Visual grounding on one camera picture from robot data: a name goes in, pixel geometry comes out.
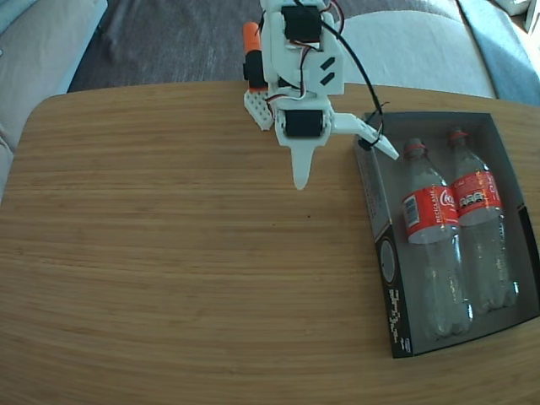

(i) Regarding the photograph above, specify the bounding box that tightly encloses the clear bottle red label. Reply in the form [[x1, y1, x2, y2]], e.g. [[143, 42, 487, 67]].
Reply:
[[400, 137, 474, 341], [445, 127, 520, 314]]

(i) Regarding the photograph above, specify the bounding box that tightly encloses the grey cardboard box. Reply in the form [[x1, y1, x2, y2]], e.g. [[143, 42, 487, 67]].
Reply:
[[352, 111, 540, 360]]

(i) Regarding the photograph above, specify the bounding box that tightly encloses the orange black clamp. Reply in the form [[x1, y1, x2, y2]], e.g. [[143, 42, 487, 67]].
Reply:
[[241, 20, 267, 93]]

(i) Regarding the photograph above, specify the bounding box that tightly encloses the light grey sofa cushion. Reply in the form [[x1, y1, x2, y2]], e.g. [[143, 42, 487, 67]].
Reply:
[[341, 8, 499, 100]]

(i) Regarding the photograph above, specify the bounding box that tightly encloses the dark grey rug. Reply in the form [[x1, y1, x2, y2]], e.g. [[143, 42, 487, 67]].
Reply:
[[67, 0, 463, 95]]

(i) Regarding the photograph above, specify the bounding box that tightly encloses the blue grey cushion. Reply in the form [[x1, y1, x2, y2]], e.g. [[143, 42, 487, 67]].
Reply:
[[457, 0, 540, 106]]

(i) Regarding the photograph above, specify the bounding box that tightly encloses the beige sofa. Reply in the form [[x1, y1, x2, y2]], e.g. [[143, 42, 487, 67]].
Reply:
[[0, 0, 109, 199]]

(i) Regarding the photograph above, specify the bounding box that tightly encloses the light blue cushion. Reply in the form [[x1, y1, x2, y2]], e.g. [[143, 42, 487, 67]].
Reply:
[[0, 0, 38, 35]]

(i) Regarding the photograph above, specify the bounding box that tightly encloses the black cable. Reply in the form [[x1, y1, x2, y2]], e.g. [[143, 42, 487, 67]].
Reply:
[[320, 20, 386, 151]]

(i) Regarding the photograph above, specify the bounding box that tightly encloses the white camera plate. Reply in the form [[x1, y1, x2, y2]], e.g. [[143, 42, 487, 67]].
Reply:
[[331, 111, 401, 161]]

